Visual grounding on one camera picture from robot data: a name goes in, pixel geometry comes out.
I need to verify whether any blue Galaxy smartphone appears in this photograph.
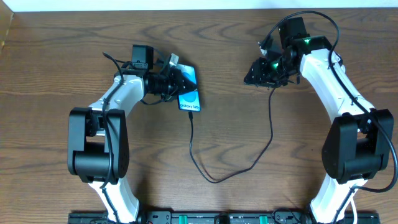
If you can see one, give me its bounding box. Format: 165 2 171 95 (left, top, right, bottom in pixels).
177 64 201 112

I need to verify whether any black USB charging cable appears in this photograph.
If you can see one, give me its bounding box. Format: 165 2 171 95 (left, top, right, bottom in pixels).
188 86 276 184

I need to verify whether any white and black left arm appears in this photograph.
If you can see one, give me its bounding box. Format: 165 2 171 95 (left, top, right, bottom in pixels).
67 45 201 223

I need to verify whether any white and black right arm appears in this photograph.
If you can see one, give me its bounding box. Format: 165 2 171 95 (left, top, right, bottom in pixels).
244 12 397 223

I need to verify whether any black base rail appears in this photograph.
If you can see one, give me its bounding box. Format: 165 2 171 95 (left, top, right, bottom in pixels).
67 209 381 224

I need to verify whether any white power strip cord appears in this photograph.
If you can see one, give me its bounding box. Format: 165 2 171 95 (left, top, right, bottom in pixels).
349 200 358 224

